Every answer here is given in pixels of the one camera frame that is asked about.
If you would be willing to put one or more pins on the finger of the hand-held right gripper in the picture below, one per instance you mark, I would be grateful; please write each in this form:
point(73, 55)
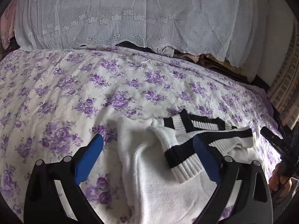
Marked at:
point(273, 140)

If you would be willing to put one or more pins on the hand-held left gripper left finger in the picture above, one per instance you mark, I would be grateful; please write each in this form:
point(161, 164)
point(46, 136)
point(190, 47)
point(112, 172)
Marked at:
point(90, 155)

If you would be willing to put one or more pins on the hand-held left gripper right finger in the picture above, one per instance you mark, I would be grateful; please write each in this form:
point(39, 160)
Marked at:
point(205, 158)

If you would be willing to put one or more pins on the white sweater black striped collar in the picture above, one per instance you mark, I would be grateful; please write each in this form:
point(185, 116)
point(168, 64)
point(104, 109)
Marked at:
point(151, 191)

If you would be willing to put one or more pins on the person's right hand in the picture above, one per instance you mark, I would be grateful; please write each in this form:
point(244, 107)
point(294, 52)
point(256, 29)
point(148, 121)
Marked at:
point(279, 176)

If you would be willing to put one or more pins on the purple floral bedsheet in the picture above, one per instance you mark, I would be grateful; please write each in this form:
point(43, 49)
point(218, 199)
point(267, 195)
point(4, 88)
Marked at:
point(70, 86)

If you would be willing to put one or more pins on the white lace cover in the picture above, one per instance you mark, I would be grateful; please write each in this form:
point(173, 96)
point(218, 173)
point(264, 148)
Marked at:
point(116, 11)

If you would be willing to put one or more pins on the pink floral cloth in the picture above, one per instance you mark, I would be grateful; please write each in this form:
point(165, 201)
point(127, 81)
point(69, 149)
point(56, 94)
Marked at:
point(7, 21)

